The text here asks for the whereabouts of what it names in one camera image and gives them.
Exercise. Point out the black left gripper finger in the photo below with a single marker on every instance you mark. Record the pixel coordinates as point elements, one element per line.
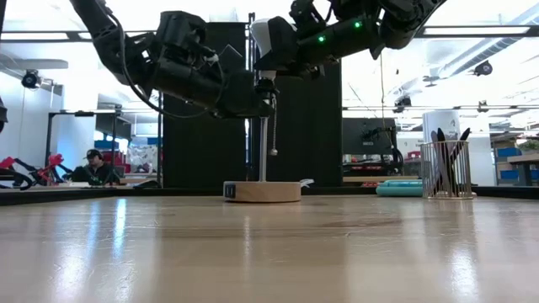
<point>246,99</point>

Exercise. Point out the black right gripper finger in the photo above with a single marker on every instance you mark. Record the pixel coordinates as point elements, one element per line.
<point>282,42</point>

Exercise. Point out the white reflector lightbulb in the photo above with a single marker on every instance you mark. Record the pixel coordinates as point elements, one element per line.
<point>259,38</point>

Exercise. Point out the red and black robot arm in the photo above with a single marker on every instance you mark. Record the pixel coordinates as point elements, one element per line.
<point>50,164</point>

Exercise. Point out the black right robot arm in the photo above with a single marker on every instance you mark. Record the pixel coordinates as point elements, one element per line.
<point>404,21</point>

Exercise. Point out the black backdrop panel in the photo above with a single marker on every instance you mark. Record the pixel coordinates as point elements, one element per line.
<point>202,147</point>

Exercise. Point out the black monitor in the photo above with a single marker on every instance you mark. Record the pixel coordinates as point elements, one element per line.
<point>362,130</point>

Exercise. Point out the person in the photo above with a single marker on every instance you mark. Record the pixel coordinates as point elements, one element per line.
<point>96,170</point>

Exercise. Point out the beige wooden desk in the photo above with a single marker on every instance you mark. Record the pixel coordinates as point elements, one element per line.
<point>379,179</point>

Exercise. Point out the black pen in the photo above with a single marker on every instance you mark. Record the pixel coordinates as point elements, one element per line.
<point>464,134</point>
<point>441,139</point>

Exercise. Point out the black track spotlight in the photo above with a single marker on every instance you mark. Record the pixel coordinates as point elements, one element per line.
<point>483,68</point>
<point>30,80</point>

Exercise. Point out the teal calculator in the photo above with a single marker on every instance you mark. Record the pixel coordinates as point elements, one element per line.
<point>398,189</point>

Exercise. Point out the shelf with blue bins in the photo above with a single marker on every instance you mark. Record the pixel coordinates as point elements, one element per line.
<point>507,152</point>

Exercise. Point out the wooden table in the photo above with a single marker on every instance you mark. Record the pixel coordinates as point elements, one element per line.
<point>524,159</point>

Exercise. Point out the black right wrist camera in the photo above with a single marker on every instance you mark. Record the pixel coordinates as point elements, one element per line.
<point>307,14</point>

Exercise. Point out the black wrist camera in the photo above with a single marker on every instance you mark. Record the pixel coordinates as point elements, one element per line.
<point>307,14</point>
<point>181,31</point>

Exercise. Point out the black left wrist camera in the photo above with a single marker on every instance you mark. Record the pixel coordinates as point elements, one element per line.
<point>181,31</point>

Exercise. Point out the black standing frame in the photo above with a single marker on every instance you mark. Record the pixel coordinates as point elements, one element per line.
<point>80,113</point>

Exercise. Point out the black aluminium table frame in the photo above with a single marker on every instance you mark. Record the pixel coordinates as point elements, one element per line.
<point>84,195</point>

